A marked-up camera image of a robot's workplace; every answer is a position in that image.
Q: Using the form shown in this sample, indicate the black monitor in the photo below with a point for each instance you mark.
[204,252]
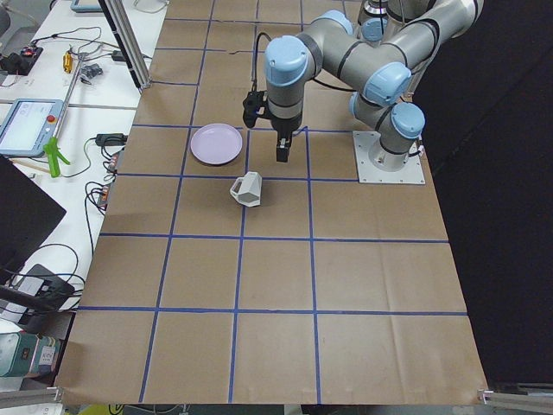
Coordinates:
[28,216]

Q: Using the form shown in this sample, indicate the long metal rod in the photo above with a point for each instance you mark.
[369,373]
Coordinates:
[75,78]

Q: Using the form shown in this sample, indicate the yellow handled tool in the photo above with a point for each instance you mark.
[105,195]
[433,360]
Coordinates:
[67,62]

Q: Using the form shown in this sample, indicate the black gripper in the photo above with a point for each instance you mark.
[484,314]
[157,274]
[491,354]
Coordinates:
[283,125]

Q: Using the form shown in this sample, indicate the aluminium frame post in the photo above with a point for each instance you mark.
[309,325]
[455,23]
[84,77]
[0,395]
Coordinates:
[120,26]

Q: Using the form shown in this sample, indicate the teach pendant tablet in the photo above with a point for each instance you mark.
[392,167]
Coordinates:
[29,125]

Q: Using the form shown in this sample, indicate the black power adapter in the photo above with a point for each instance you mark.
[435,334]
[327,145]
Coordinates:
[110,139]

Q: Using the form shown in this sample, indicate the green plastic clamp tool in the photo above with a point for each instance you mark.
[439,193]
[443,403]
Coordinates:
[54,157]

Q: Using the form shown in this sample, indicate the lavender plate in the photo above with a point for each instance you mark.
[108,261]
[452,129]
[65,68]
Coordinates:
[216,144]

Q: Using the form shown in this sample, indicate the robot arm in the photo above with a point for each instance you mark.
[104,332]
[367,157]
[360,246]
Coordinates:
[379,74]

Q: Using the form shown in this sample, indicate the white angular mug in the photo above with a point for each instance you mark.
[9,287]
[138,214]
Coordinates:
[247,189]

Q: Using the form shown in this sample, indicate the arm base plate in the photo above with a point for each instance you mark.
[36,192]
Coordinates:
[377,166]

